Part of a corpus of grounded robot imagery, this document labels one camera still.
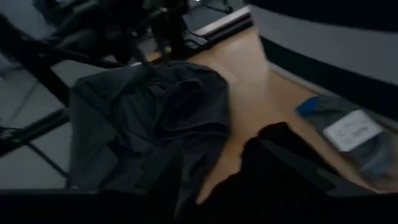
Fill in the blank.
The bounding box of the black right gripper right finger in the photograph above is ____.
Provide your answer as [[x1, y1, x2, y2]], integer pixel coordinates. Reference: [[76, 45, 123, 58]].
[[241, 138, 338, 194]]

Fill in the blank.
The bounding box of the black garment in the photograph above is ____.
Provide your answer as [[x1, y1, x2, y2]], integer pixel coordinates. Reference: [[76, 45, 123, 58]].
[[197, 121, 295, 205]]

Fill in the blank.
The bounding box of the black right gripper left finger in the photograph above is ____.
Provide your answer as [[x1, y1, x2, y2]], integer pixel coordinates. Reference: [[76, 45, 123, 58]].
[[133, 148, 200, 194]]

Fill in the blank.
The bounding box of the grey sock with blue toe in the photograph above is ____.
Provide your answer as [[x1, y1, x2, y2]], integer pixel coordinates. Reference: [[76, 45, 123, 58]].
[[294, 95, 398, 191]]

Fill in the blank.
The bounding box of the dark grey garment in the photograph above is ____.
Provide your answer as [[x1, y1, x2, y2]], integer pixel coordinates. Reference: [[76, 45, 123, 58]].
[[67, 60, 231, 224]]

